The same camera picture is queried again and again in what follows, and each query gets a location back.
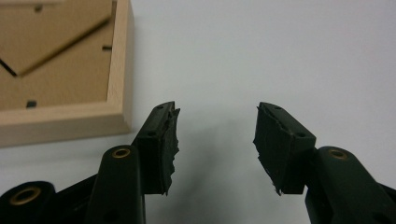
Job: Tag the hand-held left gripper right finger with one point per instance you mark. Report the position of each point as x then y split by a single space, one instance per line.
281 149

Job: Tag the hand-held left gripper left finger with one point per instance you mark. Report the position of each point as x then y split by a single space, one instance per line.
155 149

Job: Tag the wooden block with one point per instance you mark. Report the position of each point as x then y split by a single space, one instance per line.
59 81

